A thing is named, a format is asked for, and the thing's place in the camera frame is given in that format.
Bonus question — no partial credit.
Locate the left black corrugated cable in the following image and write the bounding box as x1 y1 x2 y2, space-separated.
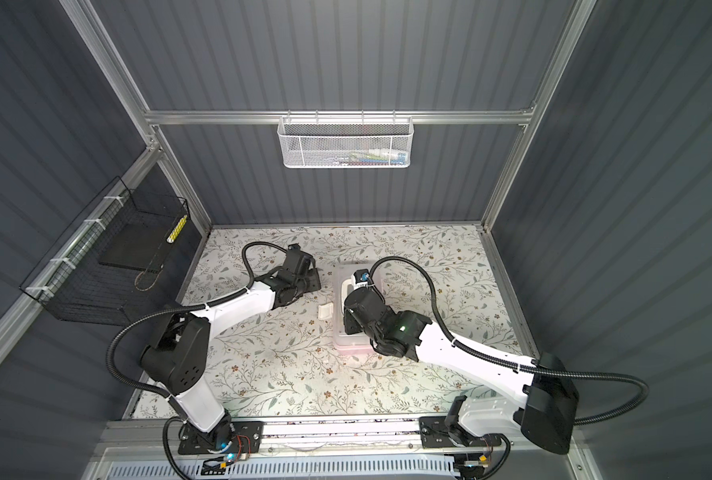
105 241 291 400

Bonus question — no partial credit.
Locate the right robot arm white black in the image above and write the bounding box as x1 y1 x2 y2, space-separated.
343 287 579 455

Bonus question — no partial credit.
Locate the black wire basket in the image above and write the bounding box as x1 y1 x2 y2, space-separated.
20 168 201 326

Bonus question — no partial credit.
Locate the black pad in basket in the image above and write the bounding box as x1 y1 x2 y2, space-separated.
99 224 174 273

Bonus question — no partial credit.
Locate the aluminium corner frame post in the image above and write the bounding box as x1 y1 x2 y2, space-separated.
60 1 212 236

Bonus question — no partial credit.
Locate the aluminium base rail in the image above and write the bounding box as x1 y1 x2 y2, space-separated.
100 413 579 457

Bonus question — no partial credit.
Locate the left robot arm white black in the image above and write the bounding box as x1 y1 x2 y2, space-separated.
141 241 321 434

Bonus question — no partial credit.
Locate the horizontal aluminium frame bar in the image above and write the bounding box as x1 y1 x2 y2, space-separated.
144 109 533 125

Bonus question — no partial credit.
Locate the clear tool box lid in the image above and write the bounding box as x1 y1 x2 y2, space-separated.
330 260 387 352

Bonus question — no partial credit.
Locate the white latch of tool box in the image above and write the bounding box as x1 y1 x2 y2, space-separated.
318 303 335 320

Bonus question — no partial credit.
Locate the white wire mesh basket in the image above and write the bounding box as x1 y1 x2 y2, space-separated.
277 118 415 169

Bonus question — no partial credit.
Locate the pink tool box base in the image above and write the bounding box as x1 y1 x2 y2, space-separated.
334 345 374 359

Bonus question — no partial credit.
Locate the black corrugated cable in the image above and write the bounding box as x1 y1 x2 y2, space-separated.
367 256 651 427
105 241 291 400

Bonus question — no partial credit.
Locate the right black corrugated cable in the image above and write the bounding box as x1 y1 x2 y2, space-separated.
367 256 651 427

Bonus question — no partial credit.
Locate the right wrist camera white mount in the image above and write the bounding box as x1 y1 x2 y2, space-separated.
353 269 374 290

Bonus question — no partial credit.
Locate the yellow tube in black basket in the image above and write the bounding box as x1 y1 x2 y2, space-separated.
166 214 189 244

